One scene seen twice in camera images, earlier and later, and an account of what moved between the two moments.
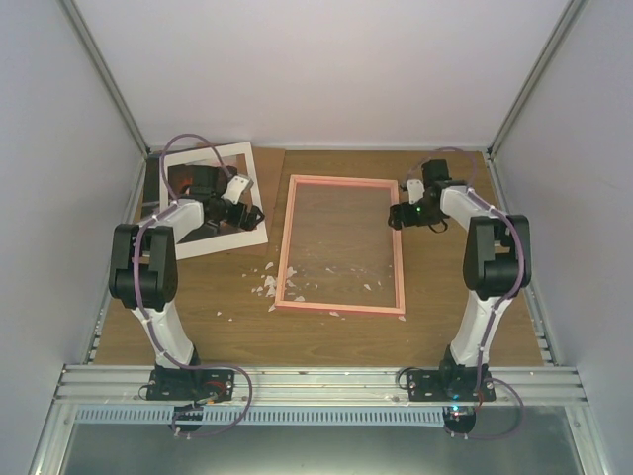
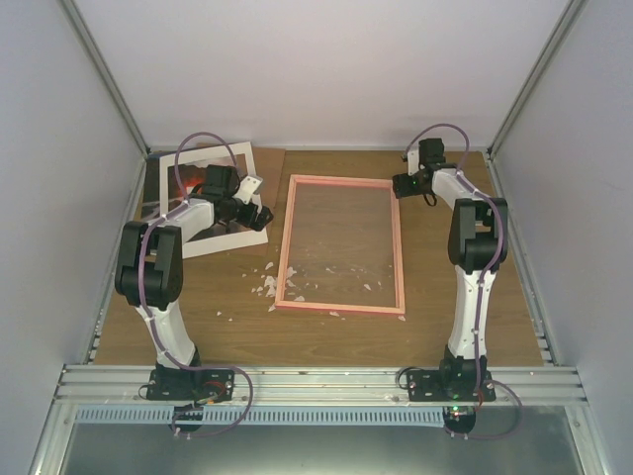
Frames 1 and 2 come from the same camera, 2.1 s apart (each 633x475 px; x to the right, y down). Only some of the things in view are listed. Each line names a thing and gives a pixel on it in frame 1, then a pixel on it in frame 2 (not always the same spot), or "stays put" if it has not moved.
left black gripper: x=252 y=217 stays put
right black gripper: x=407 y=218 to x=401 y=189
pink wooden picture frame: x=400 y=308 stays put
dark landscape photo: x=192 y=182 stays put
